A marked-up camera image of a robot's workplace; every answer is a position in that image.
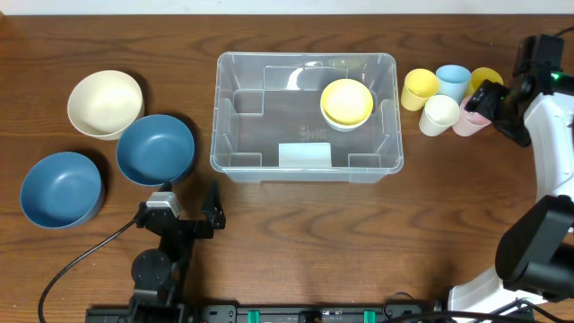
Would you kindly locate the cream white cup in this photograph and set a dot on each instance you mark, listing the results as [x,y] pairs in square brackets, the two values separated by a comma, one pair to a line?
[439,113]

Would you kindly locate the dark blue bowl right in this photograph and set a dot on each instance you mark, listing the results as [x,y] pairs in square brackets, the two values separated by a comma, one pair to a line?
[156,149]

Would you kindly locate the clear plastic storage container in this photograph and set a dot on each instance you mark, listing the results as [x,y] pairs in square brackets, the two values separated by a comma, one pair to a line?
[268,126]

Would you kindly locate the dark blue bowl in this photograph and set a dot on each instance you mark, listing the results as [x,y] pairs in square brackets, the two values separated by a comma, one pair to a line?
[63,190]
[156,149]

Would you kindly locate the cream large bowl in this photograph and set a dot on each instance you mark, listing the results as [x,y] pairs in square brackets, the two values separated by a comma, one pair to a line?
[104,104]

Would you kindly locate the yellow cup left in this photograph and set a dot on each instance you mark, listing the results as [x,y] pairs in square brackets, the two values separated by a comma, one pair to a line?
[419,85]

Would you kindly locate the yellow small bowl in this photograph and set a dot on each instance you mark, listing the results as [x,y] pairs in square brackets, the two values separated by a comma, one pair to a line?
[346,101]

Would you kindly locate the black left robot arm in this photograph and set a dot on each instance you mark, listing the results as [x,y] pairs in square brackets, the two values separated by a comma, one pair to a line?
[160,274]

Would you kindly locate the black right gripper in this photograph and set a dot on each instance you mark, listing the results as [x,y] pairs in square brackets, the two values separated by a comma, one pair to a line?
[486,101]

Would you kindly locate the white small bowl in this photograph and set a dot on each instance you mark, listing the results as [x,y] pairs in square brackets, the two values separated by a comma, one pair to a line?
[340,127]

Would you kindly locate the yellow cup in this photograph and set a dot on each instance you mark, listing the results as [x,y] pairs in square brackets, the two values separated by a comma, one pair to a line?
[419,85]
[478,76]

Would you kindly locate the dark blue bowl left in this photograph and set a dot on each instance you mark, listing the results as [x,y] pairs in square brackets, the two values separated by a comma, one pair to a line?
[63,190]

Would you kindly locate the light blue cup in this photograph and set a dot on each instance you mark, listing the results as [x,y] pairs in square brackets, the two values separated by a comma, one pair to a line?
[453,81]

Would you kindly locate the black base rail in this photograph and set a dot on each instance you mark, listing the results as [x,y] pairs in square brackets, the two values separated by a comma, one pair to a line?
[234,314]

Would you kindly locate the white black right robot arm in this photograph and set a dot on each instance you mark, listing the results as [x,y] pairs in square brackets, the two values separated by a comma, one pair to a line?
[533,264]

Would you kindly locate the pink cup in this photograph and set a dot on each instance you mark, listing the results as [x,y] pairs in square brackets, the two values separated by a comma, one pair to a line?
[469,122]

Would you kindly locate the yellow cup right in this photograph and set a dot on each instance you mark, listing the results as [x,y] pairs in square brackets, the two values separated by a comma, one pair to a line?
[478,76]

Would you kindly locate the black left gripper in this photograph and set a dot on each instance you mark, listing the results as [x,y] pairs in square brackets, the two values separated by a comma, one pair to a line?
[183,226]

